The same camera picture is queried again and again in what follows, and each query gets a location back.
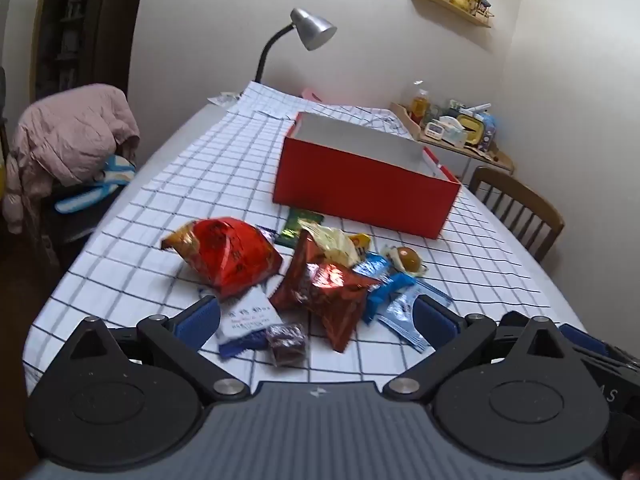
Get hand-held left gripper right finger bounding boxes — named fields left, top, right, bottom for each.
left=382, top=295, right=577, bottom=402

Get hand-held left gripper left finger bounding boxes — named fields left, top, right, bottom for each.
left=70, top=297, right=249, bottom=404

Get egg yolk pastry packet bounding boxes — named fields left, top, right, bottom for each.
left=382, top=243, right=429, bottom=277

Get red orange snack bag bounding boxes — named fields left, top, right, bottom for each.
left=161, top=217, right=284, bottom=301

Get small blue snack packet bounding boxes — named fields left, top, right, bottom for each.
left=352, top=254, right=391, bottom=279

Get dark purple candy packet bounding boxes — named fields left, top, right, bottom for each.
left=265, top=323, right=307, bottom=367

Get dark red snack bag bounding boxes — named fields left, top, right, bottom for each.
left=269, top=229, right=382, bottom=354

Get pale yellow snack packet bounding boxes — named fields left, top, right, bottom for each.
left=300, top=225, right=374, bottom=269

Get green snack packet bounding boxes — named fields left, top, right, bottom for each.
left=275, top=208, right=325, bottom=249

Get red cardboard box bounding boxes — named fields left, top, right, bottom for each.
left=272, top=111, right=462, bottom=239

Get wooden chair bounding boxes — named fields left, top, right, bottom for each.
left=467, top=166, right=566, bottom=264

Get checked white tablecloth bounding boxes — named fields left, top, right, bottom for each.
left=25, top=80, right=587, bottom=397

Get wooden side table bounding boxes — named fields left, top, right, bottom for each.
left=389, top=102, right=515, bottom=177

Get dark chair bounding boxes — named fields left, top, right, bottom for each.
left=30, top=180, right=113, bottom=263

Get blue and white cloth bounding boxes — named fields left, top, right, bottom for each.
left=53, top=155, right=137, bottom=216

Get blue wipes pack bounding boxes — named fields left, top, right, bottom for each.
left=479, top=112, right=499, bottom=154

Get yellow container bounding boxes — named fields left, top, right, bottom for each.
left=457, top=112, right=489, bottom=149

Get yellow drink bottle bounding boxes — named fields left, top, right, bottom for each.
left=410, top=88, right=431, bottom=119

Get white paper sheets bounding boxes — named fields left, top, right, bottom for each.
left=207, top=90, right=244, bottom=109

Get pink padded jacket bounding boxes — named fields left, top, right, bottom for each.
left=2, top=84, right=141, bottom=234

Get silver desk lamp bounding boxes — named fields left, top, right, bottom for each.
left=253, top=8, right=338, bottom=84

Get dark bookshelf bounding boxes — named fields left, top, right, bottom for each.
left=30, top=0, right=151, bottom=106

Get wooden wall shelf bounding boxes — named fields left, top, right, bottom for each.
left=407, top=0, right=495, bottom=29

